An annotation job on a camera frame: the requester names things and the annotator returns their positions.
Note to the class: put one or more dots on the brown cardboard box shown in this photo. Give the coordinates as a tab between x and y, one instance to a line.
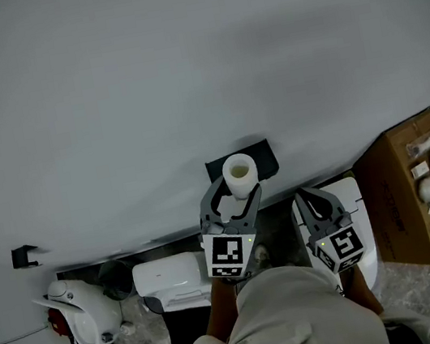
393	201

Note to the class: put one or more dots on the white toilet with open lid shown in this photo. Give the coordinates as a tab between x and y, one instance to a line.
167	274

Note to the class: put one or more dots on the red device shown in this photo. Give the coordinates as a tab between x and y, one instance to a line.
56	322

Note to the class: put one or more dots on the small white round cap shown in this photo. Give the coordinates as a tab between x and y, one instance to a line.
127	328

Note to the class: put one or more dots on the black wall paper holder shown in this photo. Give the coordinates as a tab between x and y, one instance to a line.
266	160

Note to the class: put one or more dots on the person's beige clothing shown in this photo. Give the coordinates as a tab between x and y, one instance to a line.
293	314

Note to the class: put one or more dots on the small white box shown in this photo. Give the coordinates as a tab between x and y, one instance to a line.
420	169

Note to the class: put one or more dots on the person's left forearm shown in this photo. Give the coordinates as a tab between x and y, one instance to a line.
221	310

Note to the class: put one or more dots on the black cloth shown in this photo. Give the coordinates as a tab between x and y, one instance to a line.
188	326

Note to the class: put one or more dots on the small black wall bracket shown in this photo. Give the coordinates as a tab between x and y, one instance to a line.
20	257

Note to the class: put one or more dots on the wrapped long package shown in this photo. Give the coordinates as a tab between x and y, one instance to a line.
426	142

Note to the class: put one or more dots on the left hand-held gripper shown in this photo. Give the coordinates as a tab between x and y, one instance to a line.
225	253

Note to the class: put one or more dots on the white round sponge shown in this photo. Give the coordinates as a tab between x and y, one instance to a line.
429	189

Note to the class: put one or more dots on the person's left shoe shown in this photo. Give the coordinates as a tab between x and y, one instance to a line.
261	255

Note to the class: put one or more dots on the person's right forearm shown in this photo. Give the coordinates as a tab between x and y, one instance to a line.
361	291

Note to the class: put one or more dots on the dark mesh waste bin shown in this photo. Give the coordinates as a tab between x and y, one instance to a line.
115	281

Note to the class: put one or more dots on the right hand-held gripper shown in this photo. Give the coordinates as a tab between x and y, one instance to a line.
343	247

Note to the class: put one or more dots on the white toilet with closed lid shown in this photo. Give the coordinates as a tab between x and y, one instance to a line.
352	200

